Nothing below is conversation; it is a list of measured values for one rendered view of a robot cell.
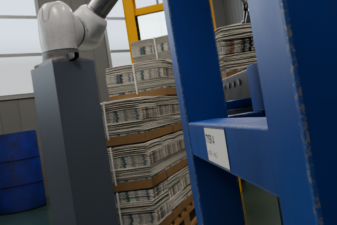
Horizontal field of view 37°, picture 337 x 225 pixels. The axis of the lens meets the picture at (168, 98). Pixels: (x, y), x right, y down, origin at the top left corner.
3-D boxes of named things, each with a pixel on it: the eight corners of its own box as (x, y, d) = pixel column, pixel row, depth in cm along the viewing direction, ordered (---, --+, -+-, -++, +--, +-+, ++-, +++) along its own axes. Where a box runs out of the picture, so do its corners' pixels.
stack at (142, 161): (92, 269, 251) (67, 107, 254) (156, 215, 364) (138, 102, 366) (165, 264, 241) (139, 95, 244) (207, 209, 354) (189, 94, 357)
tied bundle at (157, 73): (109, 104, 309) (103, 68, 309) (125, 103, 337) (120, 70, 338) (167, 95, 299) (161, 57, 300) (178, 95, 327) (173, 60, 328)
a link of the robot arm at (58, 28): (33, 54, 210) (25, 3, 211) (57, 56, 227) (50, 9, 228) (65, 47, 204) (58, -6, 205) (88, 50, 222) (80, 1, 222)
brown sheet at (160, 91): (109, 103, 309) (108, 96, 309) (125, 102, 337) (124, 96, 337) (167, 94, 299) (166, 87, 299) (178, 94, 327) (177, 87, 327)
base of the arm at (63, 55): (57, 60, 199) (55, 46, 199) (32, 69, 215) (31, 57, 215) (96, 58, 211) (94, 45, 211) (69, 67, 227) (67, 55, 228)
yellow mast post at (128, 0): (153, 202, 420) (120, -13, 426) (156, 200, 429) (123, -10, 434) (163, 201, 418) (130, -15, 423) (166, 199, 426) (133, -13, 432)
